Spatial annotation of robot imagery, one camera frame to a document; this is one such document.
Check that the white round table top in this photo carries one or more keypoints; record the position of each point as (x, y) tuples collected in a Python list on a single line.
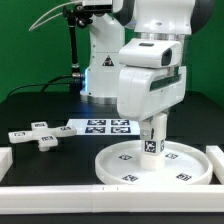
[(131, 162)]

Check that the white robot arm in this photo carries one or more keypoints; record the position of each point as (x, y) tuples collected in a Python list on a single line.
[(137, 56)]

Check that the white marker tag sheet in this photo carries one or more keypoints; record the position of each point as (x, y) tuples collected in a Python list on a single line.
[(105, 126)]

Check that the white right fence block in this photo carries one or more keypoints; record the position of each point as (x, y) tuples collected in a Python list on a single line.
[(216, 156)]

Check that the white front fence bar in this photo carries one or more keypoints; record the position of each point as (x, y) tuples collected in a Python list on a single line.
[(111, 198)]

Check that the white cross-shaped table base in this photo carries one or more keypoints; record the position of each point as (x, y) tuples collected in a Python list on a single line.
[(45, 136)]

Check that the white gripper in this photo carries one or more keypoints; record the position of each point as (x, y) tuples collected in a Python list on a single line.
[(137, 102)]

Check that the white fence block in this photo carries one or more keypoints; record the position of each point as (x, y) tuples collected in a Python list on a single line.
[(216, 156), (6, 160)]

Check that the white left fence block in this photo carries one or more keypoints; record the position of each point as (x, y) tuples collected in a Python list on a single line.
[(6, 160)]

